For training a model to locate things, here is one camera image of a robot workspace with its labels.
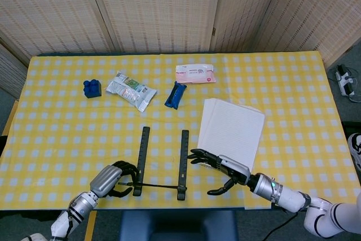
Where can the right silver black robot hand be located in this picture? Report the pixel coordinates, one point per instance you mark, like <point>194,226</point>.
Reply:
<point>234,170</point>

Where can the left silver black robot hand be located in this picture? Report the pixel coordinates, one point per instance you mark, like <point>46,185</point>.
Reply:
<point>105,180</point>

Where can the black folding laptop stand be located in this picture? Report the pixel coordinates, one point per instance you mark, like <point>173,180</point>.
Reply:
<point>144,153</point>

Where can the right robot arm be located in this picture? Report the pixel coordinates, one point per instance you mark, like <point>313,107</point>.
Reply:
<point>290,198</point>

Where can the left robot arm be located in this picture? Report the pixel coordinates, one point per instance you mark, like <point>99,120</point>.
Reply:
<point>80,208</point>

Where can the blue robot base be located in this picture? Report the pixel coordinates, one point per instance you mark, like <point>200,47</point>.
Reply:
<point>177,224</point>

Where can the yellow checkered tablecloth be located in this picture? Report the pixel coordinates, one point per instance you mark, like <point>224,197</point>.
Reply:
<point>56,128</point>

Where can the stack of lined paper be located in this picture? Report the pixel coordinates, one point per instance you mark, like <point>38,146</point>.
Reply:
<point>231,131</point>

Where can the blue toy building block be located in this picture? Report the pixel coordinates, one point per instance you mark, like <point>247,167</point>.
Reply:
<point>92,89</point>

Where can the white silver snack packet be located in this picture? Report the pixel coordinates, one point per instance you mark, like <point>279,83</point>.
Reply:
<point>131,91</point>

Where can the blue wrapped packet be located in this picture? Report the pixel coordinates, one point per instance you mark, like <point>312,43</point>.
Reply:
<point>175,95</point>

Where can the pink wet wipes pack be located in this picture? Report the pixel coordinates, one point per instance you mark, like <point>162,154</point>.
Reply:
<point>196,74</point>

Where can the black and white shoe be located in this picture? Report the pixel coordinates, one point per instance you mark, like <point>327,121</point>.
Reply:
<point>356,150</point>

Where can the brass screen hinge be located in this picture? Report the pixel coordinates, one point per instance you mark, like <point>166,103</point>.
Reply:
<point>214,31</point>

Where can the white power strip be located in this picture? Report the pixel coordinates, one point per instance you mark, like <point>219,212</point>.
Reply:
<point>344,81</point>

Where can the woven folding screen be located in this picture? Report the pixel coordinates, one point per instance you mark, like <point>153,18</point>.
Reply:
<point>158,6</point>

